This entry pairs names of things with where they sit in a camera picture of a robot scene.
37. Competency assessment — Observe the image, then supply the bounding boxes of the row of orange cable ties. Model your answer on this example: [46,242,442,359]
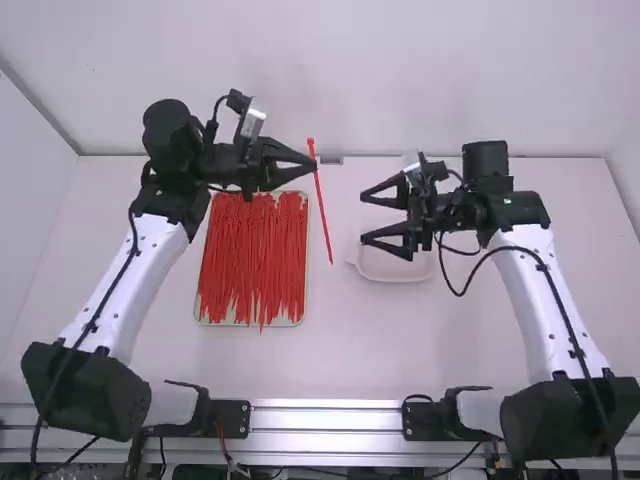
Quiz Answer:
[197,191,309,335]

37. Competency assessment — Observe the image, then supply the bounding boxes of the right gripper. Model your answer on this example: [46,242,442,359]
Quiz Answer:
[358,172,484,262]

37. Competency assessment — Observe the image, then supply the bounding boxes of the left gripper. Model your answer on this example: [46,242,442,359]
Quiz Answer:
[199,137,318,202]

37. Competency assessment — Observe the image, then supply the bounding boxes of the grey cable adapter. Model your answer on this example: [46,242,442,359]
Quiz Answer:
[227,88,257,115]

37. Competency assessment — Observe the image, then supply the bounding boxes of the orange cable tie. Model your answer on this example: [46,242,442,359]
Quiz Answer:
[306,137,335,265]

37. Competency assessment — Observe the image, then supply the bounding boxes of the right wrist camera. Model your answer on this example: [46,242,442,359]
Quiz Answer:
[402,149,435,187]

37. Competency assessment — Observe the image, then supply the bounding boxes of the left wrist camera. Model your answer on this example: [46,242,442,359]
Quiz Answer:
[233,98,269,147]

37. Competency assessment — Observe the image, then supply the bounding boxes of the black cable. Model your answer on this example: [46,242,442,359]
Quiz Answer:
[204,94,236,146]
[433,229,494,297]

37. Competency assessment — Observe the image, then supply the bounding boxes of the white dish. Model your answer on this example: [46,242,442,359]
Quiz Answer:
[344,212,436,284]

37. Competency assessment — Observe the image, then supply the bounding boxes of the silver rails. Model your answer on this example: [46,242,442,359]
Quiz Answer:
[0,398,506,469]

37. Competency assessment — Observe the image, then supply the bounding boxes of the pale tray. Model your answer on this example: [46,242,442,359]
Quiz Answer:
[192,188,314,329]

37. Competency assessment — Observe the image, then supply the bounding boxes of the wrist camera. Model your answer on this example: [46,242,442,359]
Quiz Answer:
[233,98,269,147]
[402,149,435,187]

